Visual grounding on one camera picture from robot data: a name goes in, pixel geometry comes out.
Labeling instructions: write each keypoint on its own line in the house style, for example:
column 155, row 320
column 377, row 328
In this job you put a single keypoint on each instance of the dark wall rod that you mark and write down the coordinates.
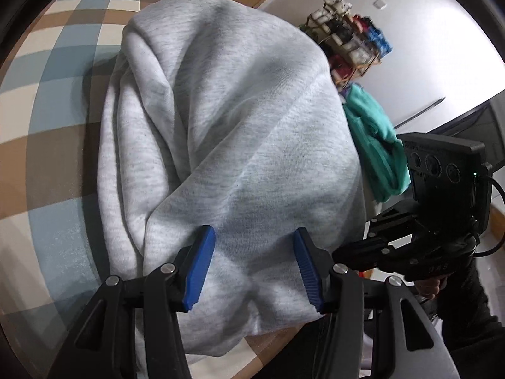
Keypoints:
column 422, row 111

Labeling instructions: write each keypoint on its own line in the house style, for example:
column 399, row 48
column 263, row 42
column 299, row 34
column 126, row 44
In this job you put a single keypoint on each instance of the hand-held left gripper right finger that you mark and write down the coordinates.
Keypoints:
column 309, row 272

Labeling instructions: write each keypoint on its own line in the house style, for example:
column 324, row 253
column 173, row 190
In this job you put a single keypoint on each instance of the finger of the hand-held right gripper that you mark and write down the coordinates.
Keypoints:
column 394, row 223
column 378, row 254

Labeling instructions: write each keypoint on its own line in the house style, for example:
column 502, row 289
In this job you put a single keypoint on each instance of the white light switch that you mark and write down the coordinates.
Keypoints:
column 381, row 4

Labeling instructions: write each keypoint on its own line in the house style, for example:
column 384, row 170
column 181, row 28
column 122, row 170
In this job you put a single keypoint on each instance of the wooden shoe rack with shoes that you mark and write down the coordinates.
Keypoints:
column 351, row 35

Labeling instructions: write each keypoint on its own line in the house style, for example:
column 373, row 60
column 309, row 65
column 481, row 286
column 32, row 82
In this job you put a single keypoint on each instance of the light grey hoodie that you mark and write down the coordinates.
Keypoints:
column 236, row 134

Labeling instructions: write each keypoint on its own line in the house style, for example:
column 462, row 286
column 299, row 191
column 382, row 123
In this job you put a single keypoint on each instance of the person's right hand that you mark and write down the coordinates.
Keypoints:
column 432, row 287

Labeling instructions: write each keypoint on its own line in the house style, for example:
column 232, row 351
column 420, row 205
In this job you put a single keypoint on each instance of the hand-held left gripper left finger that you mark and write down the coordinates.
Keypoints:
column 199, row 268

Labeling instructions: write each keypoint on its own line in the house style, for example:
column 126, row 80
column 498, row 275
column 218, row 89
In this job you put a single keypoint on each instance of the black door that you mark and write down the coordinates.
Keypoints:
column 473, row 116

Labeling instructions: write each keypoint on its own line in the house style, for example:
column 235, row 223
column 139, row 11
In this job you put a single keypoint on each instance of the person's right forearm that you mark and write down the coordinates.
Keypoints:
column 469, row 312

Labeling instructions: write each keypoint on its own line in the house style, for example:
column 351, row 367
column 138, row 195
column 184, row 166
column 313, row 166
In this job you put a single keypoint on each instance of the purple garment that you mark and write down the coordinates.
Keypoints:
column 345, row 92

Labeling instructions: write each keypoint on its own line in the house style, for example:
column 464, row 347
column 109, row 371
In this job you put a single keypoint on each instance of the teal hoodie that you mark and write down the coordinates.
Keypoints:
column 374, row 142

